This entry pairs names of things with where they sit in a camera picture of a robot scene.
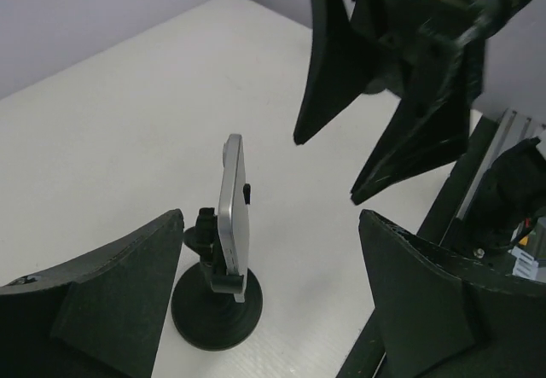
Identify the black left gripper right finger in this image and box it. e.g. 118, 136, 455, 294
358, 210, 545, 377

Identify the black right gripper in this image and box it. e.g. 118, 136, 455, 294
293, 0, 533, 145

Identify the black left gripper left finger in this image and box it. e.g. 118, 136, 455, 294
1, 209, 184, 377

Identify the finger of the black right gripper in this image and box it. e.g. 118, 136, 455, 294
351, 60, 470, 205

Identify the aluminium front rail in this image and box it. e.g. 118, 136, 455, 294
454, 108, 546, 221

